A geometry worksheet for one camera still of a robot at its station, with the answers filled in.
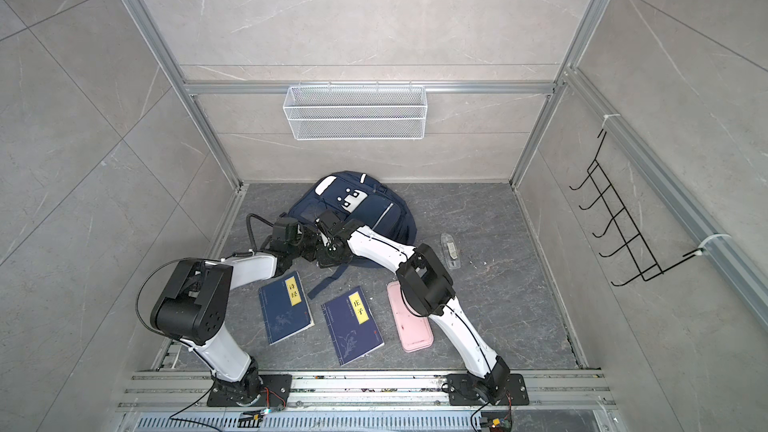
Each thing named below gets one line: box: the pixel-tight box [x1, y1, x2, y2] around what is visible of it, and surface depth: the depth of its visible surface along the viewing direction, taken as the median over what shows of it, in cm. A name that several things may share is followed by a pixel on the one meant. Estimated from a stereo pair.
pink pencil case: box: [387, 280, 434, 353], surface depth 83 cm
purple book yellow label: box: [321, 286, 385, 367], surface depth 85 cm
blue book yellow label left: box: [258, 271, 315, 345], surface depth 88 cm
